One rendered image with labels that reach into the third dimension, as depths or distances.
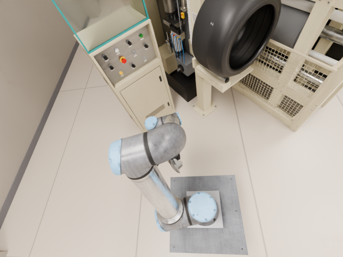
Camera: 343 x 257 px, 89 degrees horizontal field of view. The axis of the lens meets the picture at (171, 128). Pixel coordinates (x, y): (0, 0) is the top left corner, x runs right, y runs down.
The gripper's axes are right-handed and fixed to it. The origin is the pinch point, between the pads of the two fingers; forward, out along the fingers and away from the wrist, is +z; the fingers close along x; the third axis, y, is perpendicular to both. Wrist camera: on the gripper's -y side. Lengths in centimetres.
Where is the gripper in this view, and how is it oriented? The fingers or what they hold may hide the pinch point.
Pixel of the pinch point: (177, 171)
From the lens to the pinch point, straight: 107.5
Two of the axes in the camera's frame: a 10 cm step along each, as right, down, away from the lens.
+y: 8.7, -4.1, 2.7
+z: 4.8, 6.2, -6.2
